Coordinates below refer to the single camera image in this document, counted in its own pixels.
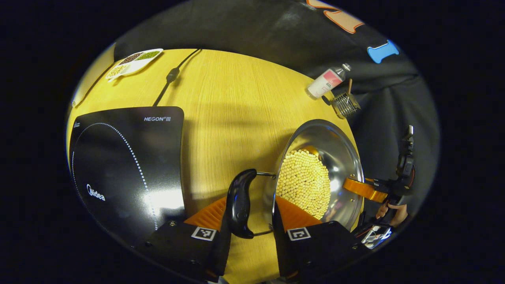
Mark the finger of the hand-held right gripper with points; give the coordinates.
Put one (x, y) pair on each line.
(363, 189)

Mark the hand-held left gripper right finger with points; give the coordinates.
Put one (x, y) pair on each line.
(315, 252)

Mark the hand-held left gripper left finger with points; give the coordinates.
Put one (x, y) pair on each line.
(177, 240)

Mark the pile of yellow soybeans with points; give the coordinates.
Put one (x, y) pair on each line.
(303, 181)

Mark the black induction cooktop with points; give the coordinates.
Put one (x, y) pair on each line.
(118, 169)

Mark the small black cap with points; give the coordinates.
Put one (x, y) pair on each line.
(326, 101)

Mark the wooden stick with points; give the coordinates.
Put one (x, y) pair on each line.
(349, 86)

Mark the small bottle with pink label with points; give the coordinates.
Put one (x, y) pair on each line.
(325, 83)

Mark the white divided dish of beans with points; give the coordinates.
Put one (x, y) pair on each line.
(134, 63)

